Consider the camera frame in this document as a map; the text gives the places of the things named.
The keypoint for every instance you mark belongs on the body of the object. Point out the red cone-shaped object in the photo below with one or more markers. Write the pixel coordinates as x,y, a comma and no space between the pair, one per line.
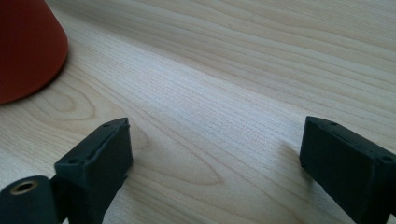
28,46

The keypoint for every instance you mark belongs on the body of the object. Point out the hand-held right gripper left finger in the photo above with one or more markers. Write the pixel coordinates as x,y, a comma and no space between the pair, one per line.
93,168

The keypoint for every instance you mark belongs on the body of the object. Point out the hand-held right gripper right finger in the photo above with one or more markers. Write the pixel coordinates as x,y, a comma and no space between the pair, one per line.
351,168

